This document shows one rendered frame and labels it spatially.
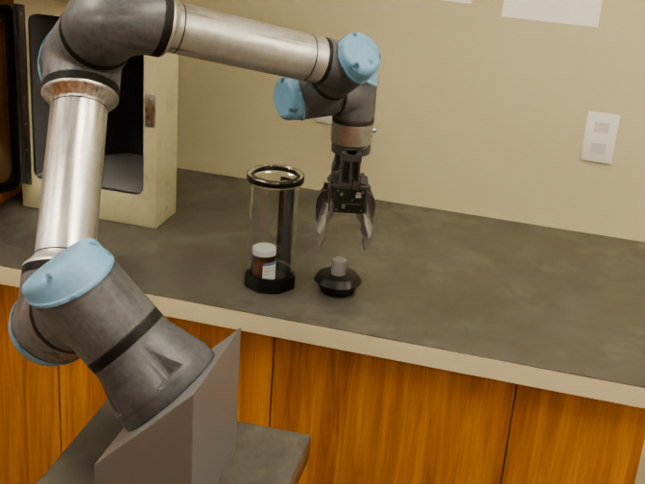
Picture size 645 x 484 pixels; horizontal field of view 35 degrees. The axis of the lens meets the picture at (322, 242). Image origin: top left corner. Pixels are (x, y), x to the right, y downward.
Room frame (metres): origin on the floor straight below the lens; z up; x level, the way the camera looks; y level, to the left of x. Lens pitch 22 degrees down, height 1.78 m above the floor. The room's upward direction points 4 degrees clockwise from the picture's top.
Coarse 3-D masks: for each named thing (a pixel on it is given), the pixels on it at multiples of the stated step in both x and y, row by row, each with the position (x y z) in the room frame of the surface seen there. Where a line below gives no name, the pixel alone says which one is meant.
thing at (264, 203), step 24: (264, 168) 1.84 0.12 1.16; (288, 168) 1.85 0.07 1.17; (264, 192) 1.77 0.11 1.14; (288, 192) 1.77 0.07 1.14; (264, 216) 1.77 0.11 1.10; (288, 216) 1.78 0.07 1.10; (264, 240) 1.77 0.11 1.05; (288, 240) 1.78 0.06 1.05; (264, 264) 1.77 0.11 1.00; (288, 264) 1.78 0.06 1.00
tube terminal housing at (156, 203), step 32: (32, 0) 2.11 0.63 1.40; (64, 0) 2.09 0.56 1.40; (160, 64) 2.06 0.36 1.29; (160, 96) 2.06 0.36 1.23; (160, 128) 2.06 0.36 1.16; (32, 160) 2.11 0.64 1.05; (160, 160) 2.07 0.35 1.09; (32, 192) 2.11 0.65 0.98; (160, 192) 2.07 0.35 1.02; (160, 224) 2.07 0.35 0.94
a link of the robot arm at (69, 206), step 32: (64, 64) 1.48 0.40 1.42; (96, 64) 1.49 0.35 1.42; (64, 96) 1.47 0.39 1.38; (96, 96) 1.48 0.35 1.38; (64, 128) 1.43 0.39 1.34; (96, 128) 1.45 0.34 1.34; (64, 160) 1.40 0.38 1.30; (96, 160) 1.42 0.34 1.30; (64, 192) 1.37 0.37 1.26; (96, 192) 1.40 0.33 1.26; (64, 224) 1.34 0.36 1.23; (96, 224) 1.37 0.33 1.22; (32, 256) 1.31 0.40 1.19; (32, 352) 1.24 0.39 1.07; (64, 352) 1.20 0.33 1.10
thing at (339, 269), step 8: (336, 256) 1.81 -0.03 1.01; (336, 264) 1.79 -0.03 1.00; (344, 264) 1.79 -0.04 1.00; (320, 272) 1.80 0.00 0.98; (328, 272) 1.80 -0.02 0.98; (336, 272) 1.79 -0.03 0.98; (344, 272) 1.79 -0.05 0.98; (352, 272) 1.81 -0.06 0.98; (320, 280) 1.78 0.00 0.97; (328, 280) 1.77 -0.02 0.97; (336, 280) 1.77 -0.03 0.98; (344, 280) 1.77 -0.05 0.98; (352, 280) 1.78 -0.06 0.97; (360, 280) 1.80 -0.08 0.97; (328, 288) 1.77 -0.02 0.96; (336, 288) 1.76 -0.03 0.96; (344, 288) 1.76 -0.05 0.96; (352, 288) 1.77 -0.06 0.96; (336, 296) 1.77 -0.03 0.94; (344, 296) 1.77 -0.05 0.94
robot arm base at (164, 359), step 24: (144, 336) 1.14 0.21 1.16; (168, 336) 1.16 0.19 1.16; (192, 336) 1.19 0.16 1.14; (96, 360) 1.13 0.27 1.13; (120, 360) 1.12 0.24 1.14; (144, 360) 1.12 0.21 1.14; (168, 360) 1.13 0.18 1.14; (192, 360) 1.14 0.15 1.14; (120, 384) 1.12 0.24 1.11; (144, 384) 1.11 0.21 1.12; (168, 384) 1.11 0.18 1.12; (120, 408) 1.11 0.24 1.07; (144, 408) 1.10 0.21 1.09
